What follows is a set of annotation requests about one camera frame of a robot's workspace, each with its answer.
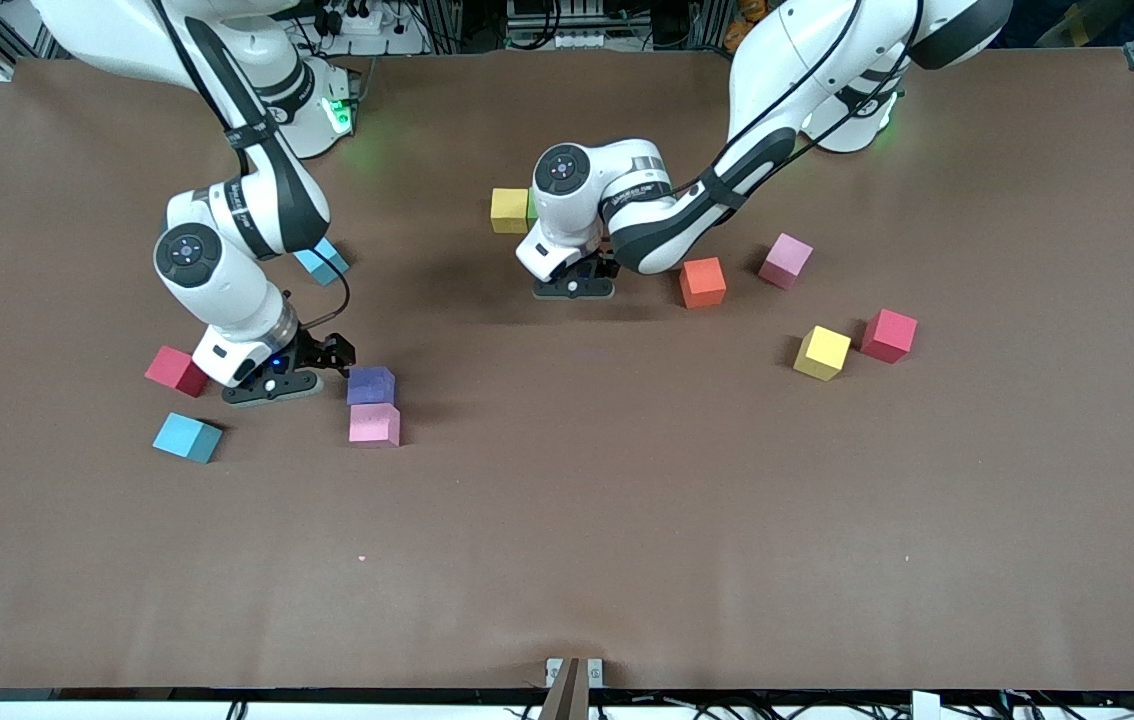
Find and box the purple foam cube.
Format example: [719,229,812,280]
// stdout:
[346,366,397,407]

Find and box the yellow foam cube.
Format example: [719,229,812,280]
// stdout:
[490,188,531,235]
[792,325,853,383]

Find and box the pink foam cube with dots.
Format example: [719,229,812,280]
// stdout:
[348,402,402,448]

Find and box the teal foam cube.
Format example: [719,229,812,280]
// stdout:
[293,238,351,288]

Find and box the orange foam cube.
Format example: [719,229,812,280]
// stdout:
[678,256,728,310]

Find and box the red foam cube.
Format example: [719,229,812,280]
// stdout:
[144,345,211,399]
[860,308,919,365]

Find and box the light blue foam cube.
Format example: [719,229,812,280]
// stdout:
[152,412,224,465]

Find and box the lilac pink foam cube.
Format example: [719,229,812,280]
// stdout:
[757,232,815,292]

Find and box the white electronics box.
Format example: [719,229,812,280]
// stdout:
[507,0,608,51]

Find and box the brown table cover sheet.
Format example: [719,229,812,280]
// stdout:
[0,48,1134,693]

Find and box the bag of orange items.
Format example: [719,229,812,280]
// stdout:
[725,0,770,53]

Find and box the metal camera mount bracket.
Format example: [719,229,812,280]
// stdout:
[545,657,604,720]

